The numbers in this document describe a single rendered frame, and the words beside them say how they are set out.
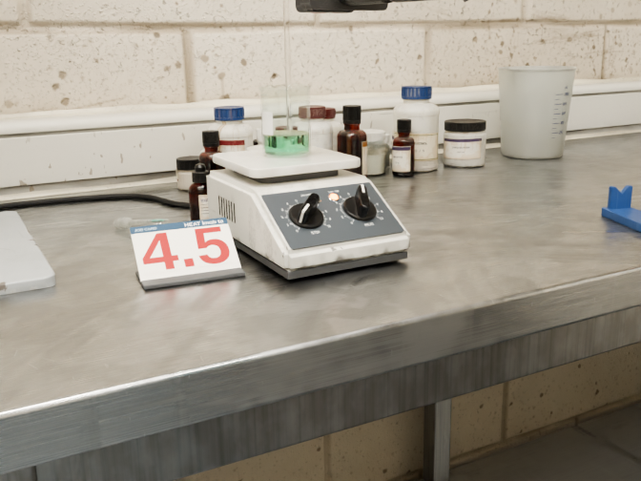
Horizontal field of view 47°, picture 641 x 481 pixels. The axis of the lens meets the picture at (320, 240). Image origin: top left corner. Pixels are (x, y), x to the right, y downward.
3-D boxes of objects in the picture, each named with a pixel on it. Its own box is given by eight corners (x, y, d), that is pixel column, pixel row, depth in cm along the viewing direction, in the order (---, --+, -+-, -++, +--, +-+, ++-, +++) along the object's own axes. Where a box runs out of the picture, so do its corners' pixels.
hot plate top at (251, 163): (364, 167, 73) (364, 157, 73) (253, 179, 67) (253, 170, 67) (310, 152, 83) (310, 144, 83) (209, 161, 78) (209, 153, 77)
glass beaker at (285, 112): (301, 164, 72) (299, 80, 70) (252, 161, 74) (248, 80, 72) (321, 155, 78) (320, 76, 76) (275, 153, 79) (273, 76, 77)
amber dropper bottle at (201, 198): (185, 224, 84) (180, 163, 82) (199, 219, 87) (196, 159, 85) (207, 226, 83) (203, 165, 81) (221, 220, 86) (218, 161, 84)
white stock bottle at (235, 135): (229, 182, 108) (224, 104, 105) (264, 186, 105) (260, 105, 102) (200, 190, 103) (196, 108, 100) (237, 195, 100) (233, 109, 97)
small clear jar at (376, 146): (393, 174, 113) (393, 131, 111) (363, 177, 110) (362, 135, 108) (370, 169, 118) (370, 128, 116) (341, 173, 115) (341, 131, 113)
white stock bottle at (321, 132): (340, 181, 107) (339, 106, 105) (300, 185, 105) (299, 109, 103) (325, 175, 113) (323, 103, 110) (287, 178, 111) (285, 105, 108)
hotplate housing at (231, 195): (412, 261, 69) (414, 177, 66) (286, 284, 63) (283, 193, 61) (306, 215, 88) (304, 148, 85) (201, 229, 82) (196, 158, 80)
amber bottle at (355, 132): (343, 183, 106) (343, 107, 103) (333, 178, 110) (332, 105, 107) (372, 181, 107) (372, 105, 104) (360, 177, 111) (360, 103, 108)
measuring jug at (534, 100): (532, 145, 140) (537, 64, 136) (596, 152, 131) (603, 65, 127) (474, 156, 128) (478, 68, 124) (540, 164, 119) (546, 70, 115)
